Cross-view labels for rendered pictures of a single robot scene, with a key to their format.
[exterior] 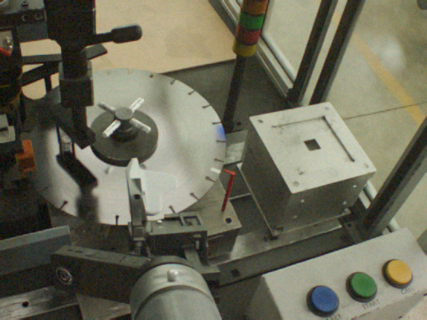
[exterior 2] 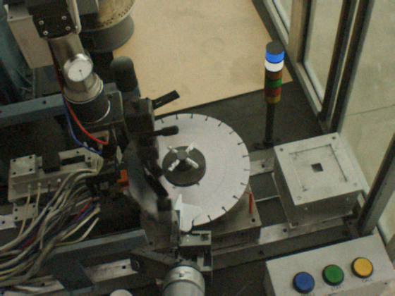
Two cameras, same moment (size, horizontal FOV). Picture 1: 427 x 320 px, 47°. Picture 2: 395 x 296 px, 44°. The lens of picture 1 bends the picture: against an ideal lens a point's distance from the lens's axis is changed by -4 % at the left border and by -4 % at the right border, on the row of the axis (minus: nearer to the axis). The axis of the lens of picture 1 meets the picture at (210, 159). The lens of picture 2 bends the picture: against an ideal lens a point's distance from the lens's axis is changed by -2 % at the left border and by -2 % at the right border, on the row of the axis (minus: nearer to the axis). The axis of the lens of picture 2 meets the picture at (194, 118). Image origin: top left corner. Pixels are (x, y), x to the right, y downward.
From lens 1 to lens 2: 48 cm
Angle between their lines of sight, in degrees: 15
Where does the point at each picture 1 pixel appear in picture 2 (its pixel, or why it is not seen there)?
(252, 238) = (275, 229)
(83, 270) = (144, 263)
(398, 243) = (367, 245)
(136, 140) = (190, 170)
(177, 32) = (239, 61)
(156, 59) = (222, 86)
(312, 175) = (312, 192)
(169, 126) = (214, 158)
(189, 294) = (186, 285)
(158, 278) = (175, 274)
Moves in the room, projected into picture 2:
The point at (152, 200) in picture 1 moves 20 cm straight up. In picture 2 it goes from (186, 223) to (175, 173)
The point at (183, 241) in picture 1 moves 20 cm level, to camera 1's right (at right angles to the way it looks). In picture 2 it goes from (197, 249) to (300, 278)
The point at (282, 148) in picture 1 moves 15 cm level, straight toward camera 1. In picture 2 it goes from (293, 171) to (269, 218)
